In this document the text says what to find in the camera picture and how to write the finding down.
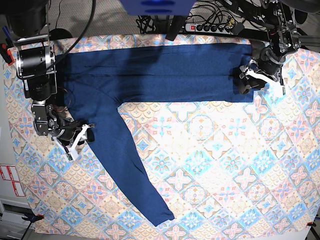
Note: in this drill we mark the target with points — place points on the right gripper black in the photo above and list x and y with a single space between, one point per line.
68 135

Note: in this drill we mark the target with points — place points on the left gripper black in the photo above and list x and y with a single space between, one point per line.
271 65

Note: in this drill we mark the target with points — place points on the blue long-sleeve T-shirt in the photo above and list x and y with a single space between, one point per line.
101 81

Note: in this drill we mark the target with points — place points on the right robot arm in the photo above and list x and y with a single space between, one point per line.
28 46

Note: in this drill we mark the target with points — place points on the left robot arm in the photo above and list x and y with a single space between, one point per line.
284 39

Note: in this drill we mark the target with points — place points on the red white labels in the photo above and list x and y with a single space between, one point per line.
10 184

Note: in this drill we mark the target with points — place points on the white power strip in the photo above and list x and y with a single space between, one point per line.
217 28

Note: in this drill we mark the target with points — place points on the black clamp bottom left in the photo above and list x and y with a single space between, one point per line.
32 218

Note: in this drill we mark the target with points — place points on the white cabinet bottom left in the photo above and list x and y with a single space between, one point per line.
12 224

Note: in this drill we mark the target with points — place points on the red black clamp left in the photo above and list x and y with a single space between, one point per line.
6 54

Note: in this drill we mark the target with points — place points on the black round stool base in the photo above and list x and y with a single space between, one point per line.
60 34

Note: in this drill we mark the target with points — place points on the blue clamp top left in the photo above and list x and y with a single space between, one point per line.
8 39

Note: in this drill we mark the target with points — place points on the black clamp bottom right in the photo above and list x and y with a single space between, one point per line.
311 224

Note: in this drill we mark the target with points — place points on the blue box overhead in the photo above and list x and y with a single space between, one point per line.
158 7

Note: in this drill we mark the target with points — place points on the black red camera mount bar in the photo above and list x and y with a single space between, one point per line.
176 24

